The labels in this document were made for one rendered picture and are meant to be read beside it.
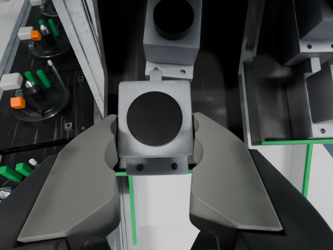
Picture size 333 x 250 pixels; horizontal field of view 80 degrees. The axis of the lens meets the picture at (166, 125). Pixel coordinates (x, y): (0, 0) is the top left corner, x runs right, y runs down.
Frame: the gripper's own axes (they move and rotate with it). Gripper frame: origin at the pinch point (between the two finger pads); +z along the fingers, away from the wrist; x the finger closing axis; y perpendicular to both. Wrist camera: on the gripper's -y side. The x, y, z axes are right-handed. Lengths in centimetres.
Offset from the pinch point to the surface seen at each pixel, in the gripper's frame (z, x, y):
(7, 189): 12.5, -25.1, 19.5
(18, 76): 45, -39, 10
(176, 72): 6.5, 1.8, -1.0
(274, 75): 10.5, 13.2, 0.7
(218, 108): 7.2, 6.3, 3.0
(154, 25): 5.5, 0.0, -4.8
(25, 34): 65, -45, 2
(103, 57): 7.5, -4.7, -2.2
